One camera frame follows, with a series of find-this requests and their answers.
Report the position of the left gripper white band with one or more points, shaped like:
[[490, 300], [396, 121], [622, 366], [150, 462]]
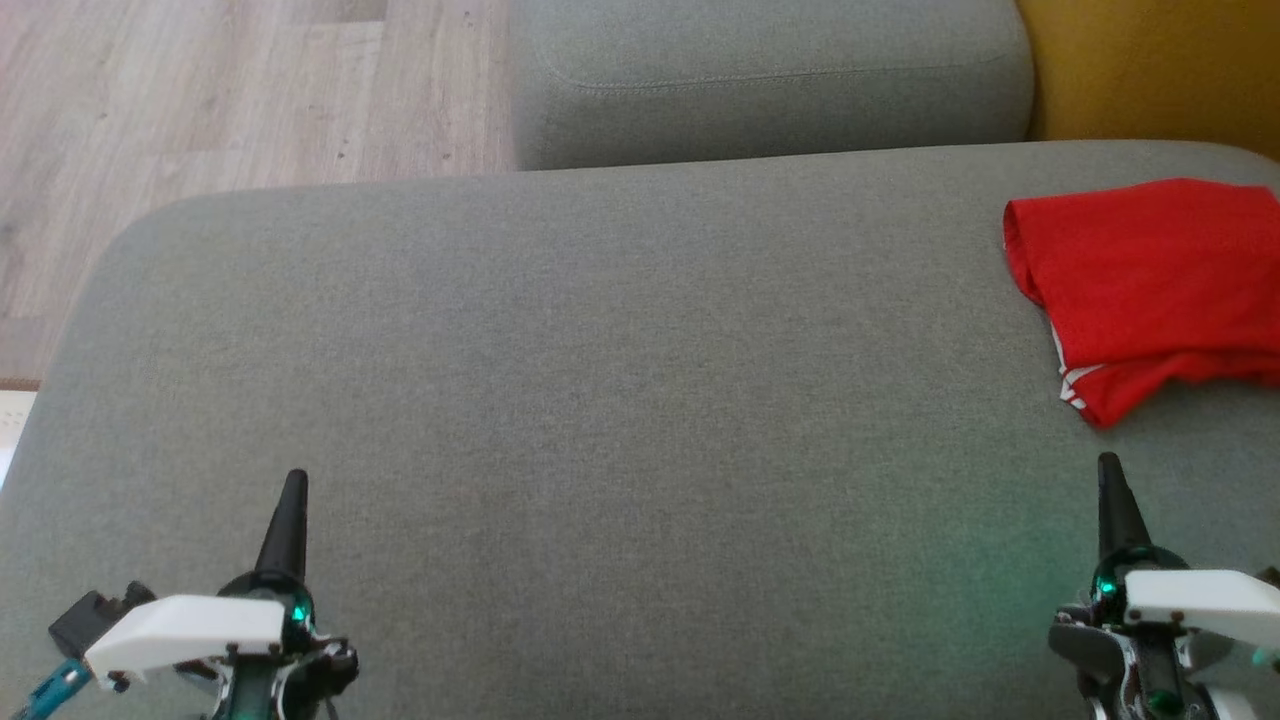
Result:
[[190, 630]]

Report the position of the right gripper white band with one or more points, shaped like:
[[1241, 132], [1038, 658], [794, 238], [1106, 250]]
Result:
[[1200, 595]]

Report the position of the red jersey with white sleeves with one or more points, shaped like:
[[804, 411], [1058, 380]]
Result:
[[1160, 280]]

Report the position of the pale floor rug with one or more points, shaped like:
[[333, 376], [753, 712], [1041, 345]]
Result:
[[15, 430]]

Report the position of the large grey sofa chaise cushion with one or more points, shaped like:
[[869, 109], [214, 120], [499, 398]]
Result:
[[600, 400]]

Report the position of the yellow sofa backrest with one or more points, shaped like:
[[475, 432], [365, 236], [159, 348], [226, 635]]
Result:
[[1160, 60]]

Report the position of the grey sofa seat cushion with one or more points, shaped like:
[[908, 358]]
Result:
[[770, 80]]

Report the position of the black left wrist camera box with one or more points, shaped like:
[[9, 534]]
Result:
[[85, 620]]

